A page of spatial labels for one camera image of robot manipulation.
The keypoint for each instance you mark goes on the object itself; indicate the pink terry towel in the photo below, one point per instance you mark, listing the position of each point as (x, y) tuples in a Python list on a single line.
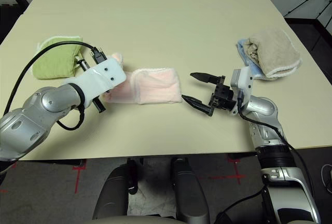
[(155, 86)]

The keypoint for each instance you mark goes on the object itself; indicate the green terry towel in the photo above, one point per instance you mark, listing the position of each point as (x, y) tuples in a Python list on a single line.
[(54, 60)]

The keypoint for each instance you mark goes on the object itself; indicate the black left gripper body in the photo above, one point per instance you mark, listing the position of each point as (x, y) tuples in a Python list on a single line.
[(99, 106)]

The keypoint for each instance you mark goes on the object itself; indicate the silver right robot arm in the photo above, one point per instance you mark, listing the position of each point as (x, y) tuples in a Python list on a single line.
[(262, 107)]

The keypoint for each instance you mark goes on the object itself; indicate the black right robot leg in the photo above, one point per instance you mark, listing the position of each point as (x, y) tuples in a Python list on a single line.
[(189, 190)]

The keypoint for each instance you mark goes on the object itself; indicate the beige terry towel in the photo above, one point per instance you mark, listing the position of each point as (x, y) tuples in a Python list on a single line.
[(277, 50)]

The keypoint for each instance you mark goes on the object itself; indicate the black foam floor mat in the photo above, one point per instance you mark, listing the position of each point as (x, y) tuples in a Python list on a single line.
[(7, 19)]

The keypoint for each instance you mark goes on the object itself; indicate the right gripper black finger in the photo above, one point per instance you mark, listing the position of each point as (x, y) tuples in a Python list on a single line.
[(205, 77), (198, 104)]

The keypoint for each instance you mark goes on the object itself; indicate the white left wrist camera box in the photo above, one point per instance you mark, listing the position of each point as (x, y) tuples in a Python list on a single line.
[(103, 76)]

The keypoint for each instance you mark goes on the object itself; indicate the black robot leg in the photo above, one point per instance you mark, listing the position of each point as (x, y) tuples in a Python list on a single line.
[(111, 195), (189, 190)]

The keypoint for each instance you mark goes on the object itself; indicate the light blue terry towel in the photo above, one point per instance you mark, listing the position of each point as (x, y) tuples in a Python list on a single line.
[(242, 49)]

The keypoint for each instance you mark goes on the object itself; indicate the black left robot leg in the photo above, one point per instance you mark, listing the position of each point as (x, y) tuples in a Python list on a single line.
[(111, 195)]

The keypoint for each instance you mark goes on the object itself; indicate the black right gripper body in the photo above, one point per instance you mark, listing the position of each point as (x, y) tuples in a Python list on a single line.
[(223, 97)]

